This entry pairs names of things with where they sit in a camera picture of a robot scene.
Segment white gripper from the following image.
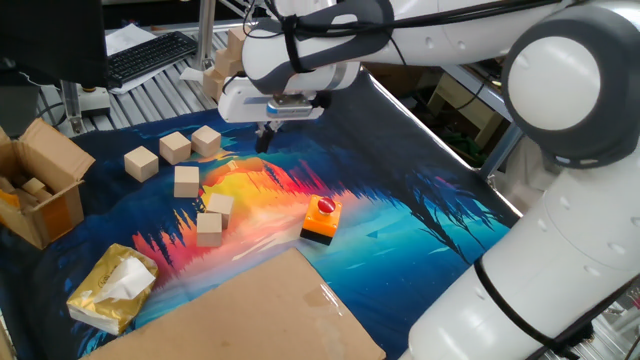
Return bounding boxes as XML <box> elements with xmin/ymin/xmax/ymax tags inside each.
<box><xmin>217</xmin><ymin>74</ymin><xmax>326</xmax><ymax>155</ymax></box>

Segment wooden cube block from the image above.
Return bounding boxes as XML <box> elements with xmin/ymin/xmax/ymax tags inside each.
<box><xmin>201</xmin><ymin>67</ymin><xmax>227</xmax><ymax>101</ymax></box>
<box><xmin>226</xmin><ymin>26</ymin><xmax>249</xmax><ymax>59</ymax></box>
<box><xmin>195</xmin><ymin>212</ymin><xmax>224</xmax><ymax>248</ymax></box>
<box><xmin>205</xmin><ymin>192</ymin><xmax>236</xmax><ymax>230</ymax></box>
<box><xmin>123</xmin><ymin>145</ymin><xmax>160</xmax><ymax>184</ymax></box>
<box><xmin>158</xmin><ymin>130</ymin><xmax>193</xmax><ymax>166</ymax></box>
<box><xmin>214</xmin><ymin>47</ymin><xmax>245</xmax><ymax>80</ymax></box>
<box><xmin>190</xmin><ymin>124</ymin><xmax>223</xmax><ymax>159</ymax></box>
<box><xmin>173</xmin><ymin>165</ymin><xmax>201</xmax><ymax>199</ymax></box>

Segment metal wrist mounting plate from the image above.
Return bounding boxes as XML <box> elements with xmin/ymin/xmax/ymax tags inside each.
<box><xmin>264</xmin><ymin>93</ymin><xmax>326</xmax><ymax>120</ymax></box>

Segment orange emergency stop button box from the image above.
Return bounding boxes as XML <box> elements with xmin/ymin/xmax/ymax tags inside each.
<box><xmin>299</xmin><ymin>194</ymin><xmax>344</xmax><ymax>247</ymax></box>

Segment black keyboard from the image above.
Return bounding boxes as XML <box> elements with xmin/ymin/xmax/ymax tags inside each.
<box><xmin>106</xmin><ymin>30</ymin><xmax>199</xmax><ymax>90</ymax></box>

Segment colourful forest print mat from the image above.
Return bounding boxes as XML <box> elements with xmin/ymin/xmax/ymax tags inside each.
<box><xmin>0</xmin><ymin>69</ymin><xmax>524</xmax><ymax>360</ymax></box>

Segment white paper sheets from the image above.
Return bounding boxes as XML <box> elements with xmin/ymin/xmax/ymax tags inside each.
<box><xmin>103</xmin><ymin>22</ymin><xmax>169</xmax><ymax>96</ymax></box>

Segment white stand base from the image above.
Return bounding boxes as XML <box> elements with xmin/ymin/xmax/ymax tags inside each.
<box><xmin>78</xmin><ymin>87</ymin><xmax>112</xmax><ymax>119</ymax></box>

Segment flat brown cardboard sheet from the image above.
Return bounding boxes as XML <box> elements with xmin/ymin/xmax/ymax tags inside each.
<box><xmin>79</xmin><ymin>247</ymin><xmax>387</xmax><ymax>360</ymax></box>

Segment beige stool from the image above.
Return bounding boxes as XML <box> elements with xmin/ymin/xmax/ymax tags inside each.
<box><xmin>428</xmin><ymin>74</ymin><xmax>504</xmax><ymax>146</ymax></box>

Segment gold tissue pack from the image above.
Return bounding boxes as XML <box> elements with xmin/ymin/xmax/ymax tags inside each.
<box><xmin>66</xmin><ymin>243</ymin><xmax>160</xmax><ymax>336</ymax></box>

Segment open cardboard box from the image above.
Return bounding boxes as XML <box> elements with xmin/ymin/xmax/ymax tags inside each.
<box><xmin>0</xmin><ymin>117</ymin><xmax>97</xmax><ymax>251</ymax></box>

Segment aluminium table leg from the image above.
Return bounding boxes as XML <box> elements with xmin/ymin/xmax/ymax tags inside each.
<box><xmin>477</xmin><ymin>122</ymin><xmax>525</xmax><ymax>180</ymax></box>

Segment wooden pieces inside box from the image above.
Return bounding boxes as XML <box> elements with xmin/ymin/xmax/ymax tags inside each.
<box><xmin>20</xmin><ymin>176</ymin><xmax>50</xmax><ymax>200</ymax></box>

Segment black monitor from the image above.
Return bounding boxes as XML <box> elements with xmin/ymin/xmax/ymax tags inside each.
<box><xmin>0</xmin><ymin>0</ymin><xmax>110</xmax><ymax>90</ymax></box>

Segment tall aluminium profile post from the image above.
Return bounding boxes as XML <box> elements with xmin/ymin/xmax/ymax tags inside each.
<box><xmin>192</xmin><ymin>0</ymin><xmax>218</xmax><ymax>71</ymax></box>

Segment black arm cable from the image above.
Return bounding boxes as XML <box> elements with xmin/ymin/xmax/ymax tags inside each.
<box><xmin>242</xmin><ymin>0</ymin><xmax>566</xmax><ymax>111</ymax></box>

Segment short aluminium profile post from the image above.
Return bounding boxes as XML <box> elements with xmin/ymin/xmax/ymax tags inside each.
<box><xmin>58</xmin><ymin>79</ymin><xmax>85</xmax><ymax>137</ymax></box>

